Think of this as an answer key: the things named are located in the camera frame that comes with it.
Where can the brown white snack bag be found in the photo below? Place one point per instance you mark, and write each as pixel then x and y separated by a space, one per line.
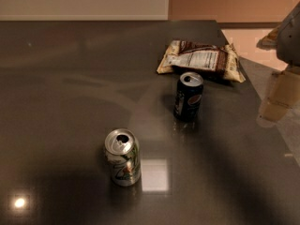
pixel 221 61

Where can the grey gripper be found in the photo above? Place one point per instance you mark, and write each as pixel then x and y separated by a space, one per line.
pixel 290 44

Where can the dark blue pepsi can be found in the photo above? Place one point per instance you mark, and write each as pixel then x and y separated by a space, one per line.
pixel 188 96

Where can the silver green 7up can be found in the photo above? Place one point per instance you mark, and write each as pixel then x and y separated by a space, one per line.
pixel 122 151

